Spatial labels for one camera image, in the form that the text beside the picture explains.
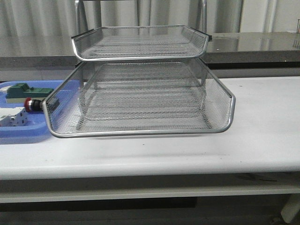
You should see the blue plastic tray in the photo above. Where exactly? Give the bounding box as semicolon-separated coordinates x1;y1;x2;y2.
0;79;80;145

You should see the white curtain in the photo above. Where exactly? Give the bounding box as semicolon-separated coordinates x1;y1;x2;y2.
0;0;300;38

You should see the white circuit breaker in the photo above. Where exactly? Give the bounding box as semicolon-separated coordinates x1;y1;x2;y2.
0;107;29;127

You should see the grey stone counter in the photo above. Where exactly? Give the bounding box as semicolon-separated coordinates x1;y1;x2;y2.
0;32;300;69

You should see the green terminal block component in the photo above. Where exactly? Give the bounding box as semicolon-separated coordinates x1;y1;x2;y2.
6;83;54;103

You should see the mesh rack tray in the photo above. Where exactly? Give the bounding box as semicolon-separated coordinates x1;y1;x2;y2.
43;58;236;138
71;25;210;61
80;78;208;131

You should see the grey wire rack frame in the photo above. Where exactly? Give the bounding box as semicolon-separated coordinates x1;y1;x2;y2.
74;0;214;131

